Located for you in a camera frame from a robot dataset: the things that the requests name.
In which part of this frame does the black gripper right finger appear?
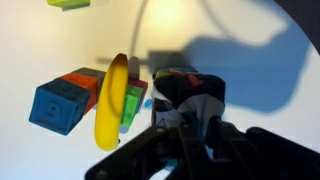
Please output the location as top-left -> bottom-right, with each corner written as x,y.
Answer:
204,116 -> 320,180

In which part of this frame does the lime yellow foam cube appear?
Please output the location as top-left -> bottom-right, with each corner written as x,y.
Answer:
45,0 -> 91,11

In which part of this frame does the black and white picture cube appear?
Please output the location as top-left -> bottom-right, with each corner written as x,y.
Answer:
151,68 -> 227,138

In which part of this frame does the yellow toy banana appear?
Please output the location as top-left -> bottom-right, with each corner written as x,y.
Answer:
94,53 -> 130,152

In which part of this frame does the small green foam cube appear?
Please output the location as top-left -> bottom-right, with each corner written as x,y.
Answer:
119,83 -> 144,128

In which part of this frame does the blue foam cube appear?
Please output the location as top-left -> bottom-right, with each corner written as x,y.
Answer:
28,78 -> 92,137

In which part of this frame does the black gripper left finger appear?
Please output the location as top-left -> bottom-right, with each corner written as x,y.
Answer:
84,114 -> 204,180

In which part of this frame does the orange foam cube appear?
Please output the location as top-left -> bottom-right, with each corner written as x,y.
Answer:
59,72 -> 100,116

